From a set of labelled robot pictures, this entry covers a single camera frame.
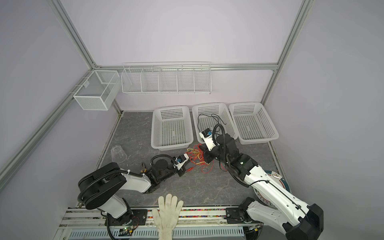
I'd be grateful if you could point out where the red cable with clip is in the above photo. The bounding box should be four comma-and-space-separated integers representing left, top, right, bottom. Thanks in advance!
184, 143, 228, 174

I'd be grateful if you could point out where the yellow cable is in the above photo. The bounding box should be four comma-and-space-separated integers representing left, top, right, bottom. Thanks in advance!
185, 147, 208, 166

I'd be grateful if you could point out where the black cable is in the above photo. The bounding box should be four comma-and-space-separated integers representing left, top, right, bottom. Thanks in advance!
197, 113, 228, 136

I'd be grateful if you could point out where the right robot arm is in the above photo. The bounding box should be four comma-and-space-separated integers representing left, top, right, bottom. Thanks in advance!
199, 129, 324, 240

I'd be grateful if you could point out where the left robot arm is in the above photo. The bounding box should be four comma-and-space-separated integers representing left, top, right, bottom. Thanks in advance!
77, 154, 190, 225

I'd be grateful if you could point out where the left white plastic basket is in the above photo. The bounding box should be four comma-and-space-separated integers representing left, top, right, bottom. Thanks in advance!
151, 106, 194, 151

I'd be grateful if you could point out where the white plastic basket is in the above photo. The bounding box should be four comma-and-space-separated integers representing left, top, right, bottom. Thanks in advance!
151, 106, 194, 151
229, 102, 279, 145
192, 103, 238, 144

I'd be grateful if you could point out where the middle white plastic basket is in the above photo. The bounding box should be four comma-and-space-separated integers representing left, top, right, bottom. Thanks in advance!
192, 103, 238, 144

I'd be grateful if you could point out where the right white plastic basket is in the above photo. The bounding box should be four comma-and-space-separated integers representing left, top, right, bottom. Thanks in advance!
229, 102, 279, 145

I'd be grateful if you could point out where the white knitted glove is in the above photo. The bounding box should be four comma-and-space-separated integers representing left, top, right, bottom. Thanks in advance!
152, 194, 184, 240

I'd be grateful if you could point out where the clear plastic cup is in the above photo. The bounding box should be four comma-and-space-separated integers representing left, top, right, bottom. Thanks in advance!
111, 145, 128, 164

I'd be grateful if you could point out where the plate with green red rim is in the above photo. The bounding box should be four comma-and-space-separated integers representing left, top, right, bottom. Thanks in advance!
254, 170, 291, 210

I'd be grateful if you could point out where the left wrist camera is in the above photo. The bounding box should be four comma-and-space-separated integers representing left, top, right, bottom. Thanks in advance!
176, 153, 190, 171

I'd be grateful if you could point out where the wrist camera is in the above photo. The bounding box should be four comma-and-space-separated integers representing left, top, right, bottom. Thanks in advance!
199, 129, 216, 151
176, 153, 190, 171

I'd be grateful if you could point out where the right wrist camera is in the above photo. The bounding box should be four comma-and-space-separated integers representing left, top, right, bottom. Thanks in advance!
199, 129, 216, 151

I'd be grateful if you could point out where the white wire wall shelf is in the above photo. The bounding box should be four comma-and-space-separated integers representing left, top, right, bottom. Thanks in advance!
121, 62, 212, 95

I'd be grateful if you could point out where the white mesh wall box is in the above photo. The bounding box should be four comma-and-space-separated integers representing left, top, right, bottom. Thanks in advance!
74, 70, 121, 111

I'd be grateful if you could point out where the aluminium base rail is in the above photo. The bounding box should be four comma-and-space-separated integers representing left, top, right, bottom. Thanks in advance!
54, 206, 264, 240

